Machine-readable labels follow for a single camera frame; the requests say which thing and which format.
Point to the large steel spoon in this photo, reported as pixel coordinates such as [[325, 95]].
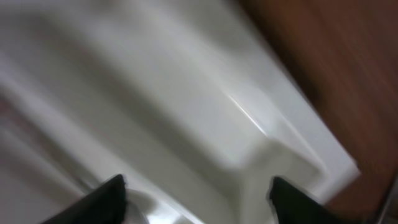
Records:
[[143, 209]]

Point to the white plastic cutlery tray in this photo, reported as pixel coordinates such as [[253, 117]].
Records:
[[182, 97]]

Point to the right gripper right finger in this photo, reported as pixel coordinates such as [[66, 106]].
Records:
[[294, 207]]

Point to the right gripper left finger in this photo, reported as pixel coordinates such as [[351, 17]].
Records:
[[105, 205]]

